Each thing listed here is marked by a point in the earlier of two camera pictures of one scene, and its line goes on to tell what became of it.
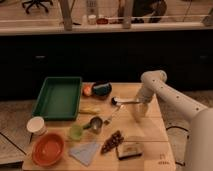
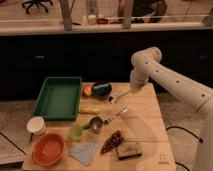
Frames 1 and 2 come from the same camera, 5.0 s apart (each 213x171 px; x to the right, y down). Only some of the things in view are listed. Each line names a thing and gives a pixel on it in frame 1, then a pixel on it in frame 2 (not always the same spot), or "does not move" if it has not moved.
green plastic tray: [58, 98] does not move
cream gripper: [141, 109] to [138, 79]
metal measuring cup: [95, 124] does not move
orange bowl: [48, 149] does not move
